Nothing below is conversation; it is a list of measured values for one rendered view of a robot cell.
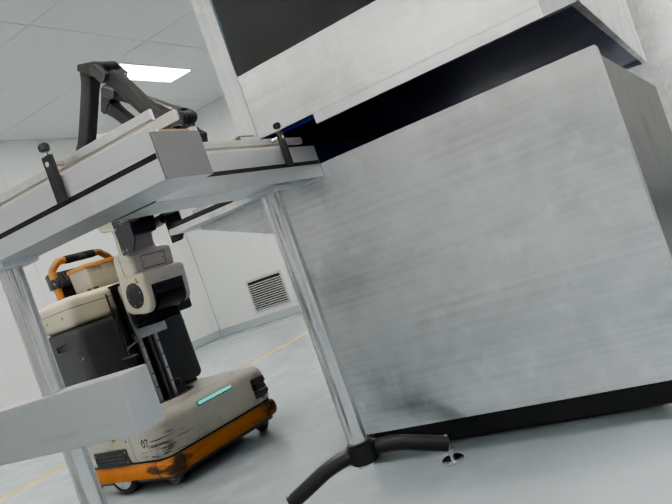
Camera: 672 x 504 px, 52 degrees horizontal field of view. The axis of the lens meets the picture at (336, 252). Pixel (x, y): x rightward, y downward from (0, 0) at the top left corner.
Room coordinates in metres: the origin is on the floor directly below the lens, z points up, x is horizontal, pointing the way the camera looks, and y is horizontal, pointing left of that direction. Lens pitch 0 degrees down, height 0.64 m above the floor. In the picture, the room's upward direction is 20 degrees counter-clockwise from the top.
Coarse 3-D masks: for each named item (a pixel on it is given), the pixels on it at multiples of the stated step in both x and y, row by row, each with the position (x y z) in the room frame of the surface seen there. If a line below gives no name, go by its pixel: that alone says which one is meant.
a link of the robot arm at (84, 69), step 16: (80, 64) 2.37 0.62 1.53; (112, 64) 2.36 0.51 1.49; (96, 80) 2.40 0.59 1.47; (80, 96) 2.43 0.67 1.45; (96, 96) 2.43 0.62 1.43; (80, 112) 2.45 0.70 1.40; (96, 112) 2.46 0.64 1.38; (80, 128) 2.47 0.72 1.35; (96, 128) 2.49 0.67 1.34; (80, 144) 2.49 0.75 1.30
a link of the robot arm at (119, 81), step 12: (96, 72) 2.32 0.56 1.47; (108, 72) 2.32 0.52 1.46; (120, 72) 2.35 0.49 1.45; (108, 84) 2.34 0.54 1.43; (120, 84) 2.33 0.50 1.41; (132, 84) 2.33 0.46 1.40; (132, 96) 2.31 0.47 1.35; (144, 96) 2.32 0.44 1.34; (144, 108) 2.30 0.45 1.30; (156, 108) 2.30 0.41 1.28
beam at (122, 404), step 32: (96, 384) 1.33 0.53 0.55; (128, 384) 1.32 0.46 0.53; (0, 416) 1.50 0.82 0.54; (32, 416) 1.45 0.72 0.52; (64, 416) 1.40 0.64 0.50; (96, 416) 1.35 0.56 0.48; (128, 416) 1.31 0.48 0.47; (160, 416) 1.36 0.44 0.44; (0, 448) 1.52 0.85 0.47; (32, 448) 1.47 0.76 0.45; (64, 448) 1.41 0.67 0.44
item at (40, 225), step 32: (128, 128) 1.19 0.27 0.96; (160, 128) 1.24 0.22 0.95; (192, 128) 1.23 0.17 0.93; (64, 160) 1.28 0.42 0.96; (96, 160) 1.20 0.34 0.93; (128, 160) 1.17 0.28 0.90; (160, 160) 1.13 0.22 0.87; (192, 160) 1.20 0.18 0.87; (32, 192) 1.29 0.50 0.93; (64, 192) 1.25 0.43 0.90; (96, 192) 1.21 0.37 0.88; (128, 192) 1.18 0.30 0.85; (160, 192) 1.24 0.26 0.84; (0, 224) 1.36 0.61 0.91; (32, 224) 1.31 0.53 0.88; (64, 224) 1.27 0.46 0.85; (96, 224) 1.35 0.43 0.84; (0, 256) 1.37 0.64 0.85
